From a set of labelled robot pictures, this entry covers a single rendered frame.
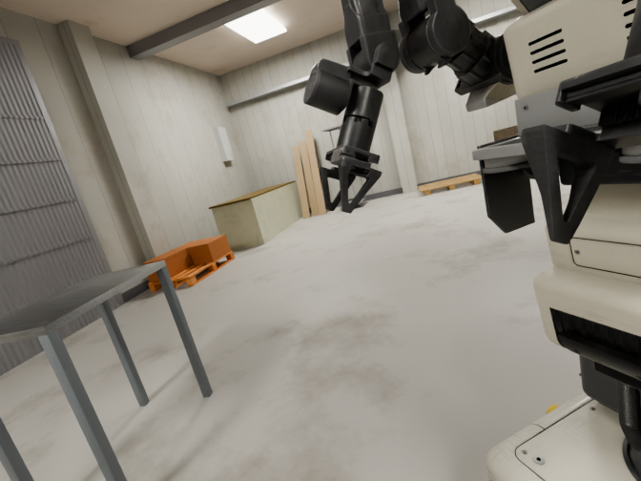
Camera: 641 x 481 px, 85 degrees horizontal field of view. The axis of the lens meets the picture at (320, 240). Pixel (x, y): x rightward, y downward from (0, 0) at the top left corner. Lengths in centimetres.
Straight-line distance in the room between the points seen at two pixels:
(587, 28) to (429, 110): 707
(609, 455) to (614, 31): 89
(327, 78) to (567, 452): 100
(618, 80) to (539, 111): 39
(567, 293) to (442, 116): 708
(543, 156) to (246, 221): 570
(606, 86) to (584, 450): 98
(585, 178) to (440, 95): 741
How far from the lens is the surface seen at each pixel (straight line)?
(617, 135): 31
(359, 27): 64
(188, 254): 523
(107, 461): 166
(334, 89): 58
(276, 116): 820
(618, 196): 67
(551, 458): 112
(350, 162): 53
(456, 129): 769
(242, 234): 598
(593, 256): 69
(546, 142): 28
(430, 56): 70
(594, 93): 28
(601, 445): 117
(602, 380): 119
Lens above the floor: 109
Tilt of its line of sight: 12 degrees down
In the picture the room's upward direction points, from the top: 15 degrees counter-clockwise
